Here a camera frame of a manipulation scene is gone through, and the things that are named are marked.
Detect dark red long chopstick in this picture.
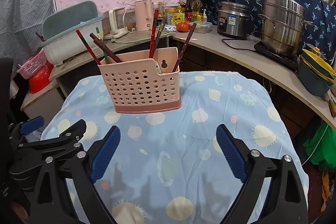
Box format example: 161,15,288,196
172,23,197,73

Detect brown chopstick gold band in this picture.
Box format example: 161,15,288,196
153,16,166,53

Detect bright red chopstick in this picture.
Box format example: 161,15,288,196
149,9,159,59

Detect dark maroon chopstick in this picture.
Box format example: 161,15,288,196
93,39,120,63

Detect green chopstick gold band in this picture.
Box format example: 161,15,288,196
154,23,165,48

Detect red plastic basin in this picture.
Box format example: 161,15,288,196
29,62,54,94

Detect green plastic bag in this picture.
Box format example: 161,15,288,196
303,122,336,171

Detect pink plastic basket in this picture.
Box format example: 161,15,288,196
17,50,47,80

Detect blue patterned table cloth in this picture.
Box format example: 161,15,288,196
42,72,309,223

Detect pink perforated utensil basket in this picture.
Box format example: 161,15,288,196
98,47,181,114

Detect teal white dish rack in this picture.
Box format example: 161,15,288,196
41,1,104,66

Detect stacked yellow green bowls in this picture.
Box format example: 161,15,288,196
298,49,335,97

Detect black induction cooktop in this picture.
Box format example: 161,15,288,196
254,42,298,72

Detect pink electric kettle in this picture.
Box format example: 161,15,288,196
134,0,154,31

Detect red tomato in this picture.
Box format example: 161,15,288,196
175,21,189,32

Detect clear food container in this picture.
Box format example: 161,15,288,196
189,21,213,34

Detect dark soy sauce bottle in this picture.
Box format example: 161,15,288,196
185,0,192,22

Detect cooking oil bottle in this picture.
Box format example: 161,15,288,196
191,0,203,22

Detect large steel steamer pot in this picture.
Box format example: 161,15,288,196
258,0,313,57

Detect steel rice cooker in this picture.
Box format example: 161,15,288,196
217,2,252,39

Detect navy patterned wall cloth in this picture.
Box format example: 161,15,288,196
202,0,335,64

